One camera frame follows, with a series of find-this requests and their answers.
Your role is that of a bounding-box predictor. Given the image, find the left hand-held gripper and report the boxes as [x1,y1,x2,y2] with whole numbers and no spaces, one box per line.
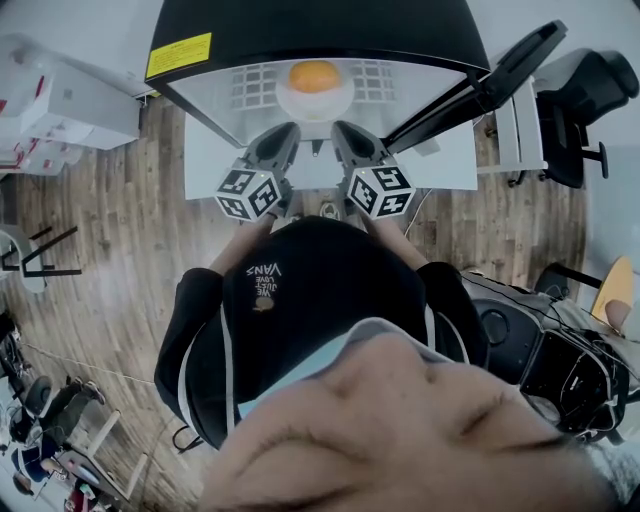
[214,122,302,222]

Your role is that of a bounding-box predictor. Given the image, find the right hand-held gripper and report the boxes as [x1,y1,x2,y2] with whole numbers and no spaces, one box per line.
[330,121,416,220]

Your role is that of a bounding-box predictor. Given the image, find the white round plate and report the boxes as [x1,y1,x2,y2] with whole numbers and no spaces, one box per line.
[274,74,352,124]

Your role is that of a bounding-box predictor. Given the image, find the orange fruit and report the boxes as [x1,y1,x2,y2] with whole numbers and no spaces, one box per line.
[288,59,342,95]

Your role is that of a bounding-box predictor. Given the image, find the person's right forearm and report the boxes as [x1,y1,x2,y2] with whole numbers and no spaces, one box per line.
[367,217,431,272]

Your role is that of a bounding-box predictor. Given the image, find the person's left forearm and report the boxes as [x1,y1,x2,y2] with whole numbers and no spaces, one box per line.
[207,219,275,275]

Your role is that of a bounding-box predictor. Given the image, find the white table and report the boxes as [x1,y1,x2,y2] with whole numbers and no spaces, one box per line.
[183,112,480,201]

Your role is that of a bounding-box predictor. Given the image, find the yellow warning label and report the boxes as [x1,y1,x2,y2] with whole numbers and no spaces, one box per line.
[146,32,214,80]

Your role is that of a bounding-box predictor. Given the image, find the person's black shirt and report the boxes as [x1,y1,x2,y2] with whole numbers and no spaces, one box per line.
[153,215,489,451]

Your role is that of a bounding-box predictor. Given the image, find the white wooden stool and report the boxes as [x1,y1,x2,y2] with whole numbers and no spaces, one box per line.
[477,74,550,175]

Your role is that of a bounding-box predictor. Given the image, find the white cardboard box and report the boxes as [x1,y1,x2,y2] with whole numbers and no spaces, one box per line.
[19,59,141,151]

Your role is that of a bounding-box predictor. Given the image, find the black office chair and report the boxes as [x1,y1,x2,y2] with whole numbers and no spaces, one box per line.
[509,47,640,190]

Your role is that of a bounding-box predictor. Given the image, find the black head-mounted helmet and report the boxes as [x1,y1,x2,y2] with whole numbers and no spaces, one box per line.
[469,297,544,389]

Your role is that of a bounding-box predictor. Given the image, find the white storage boxes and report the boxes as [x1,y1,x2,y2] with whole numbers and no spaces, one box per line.
[0,32,96,179]

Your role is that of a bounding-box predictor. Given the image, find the light blue face mask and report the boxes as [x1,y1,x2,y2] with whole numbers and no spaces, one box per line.
[234,317,471,426]

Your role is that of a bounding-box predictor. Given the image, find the white chair with black legs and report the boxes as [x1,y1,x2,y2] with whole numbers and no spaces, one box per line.
[0,224,84,295]

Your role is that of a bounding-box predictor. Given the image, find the round wooden table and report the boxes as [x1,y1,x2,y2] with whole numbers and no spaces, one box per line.
[591,255,635,324]

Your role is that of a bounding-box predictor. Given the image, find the person's face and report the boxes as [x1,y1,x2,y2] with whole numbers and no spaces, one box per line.
[199,334,621,512]

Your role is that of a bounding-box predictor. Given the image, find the dark desk with wooden legs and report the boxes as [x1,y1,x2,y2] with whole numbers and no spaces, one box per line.
[49,408,151,512]

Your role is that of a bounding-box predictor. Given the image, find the thin white floor cable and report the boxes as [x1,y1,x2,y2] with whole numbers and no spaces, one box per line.
[19,342,156,386]

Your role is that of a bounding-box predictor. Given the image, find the looped black floor cable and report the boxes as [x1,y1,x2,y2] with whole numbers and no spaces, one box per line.
[172,424,204,454]

